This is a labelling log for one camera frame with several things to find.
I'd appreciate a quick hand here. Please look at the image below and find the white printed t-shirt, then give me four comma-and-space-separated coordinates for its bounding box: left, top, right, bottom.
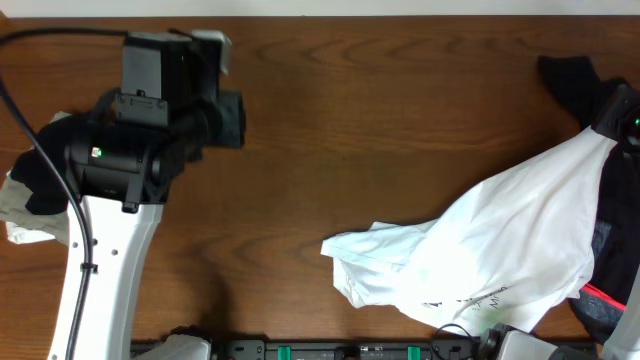
321, 131, 599, 335

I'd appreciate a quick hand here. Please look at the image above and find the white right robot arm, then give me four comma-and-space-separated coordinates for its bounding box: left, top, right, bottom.
592, 84, 639, 359

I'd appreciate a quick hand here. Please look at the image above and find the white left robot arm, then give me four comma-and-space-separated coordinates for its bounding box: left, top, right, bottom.
48, 89, 246, 359

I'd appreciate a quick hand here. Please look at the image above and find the folded black garment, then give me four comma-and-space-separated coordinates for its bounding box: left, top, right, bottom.
10, 112, 90, 215

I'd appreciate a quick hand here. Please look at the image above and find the folded beige garment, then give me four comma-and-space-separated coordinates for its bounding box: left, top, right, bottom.
0, 110, 74, 246

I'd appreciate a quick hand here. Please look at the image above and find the folded white garment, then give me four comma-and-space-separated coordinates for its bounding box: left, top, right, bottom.
4, 169, 56, 246

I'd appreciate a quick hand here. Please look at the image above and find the black garment at right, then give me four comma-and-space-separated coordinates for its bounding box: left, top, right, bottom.
537, 56, 639, 308

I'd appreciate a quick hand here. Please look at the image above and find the grey red-trimmed garment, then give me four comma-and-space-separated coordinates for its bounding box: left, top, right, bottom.
570, 220, 633, 344

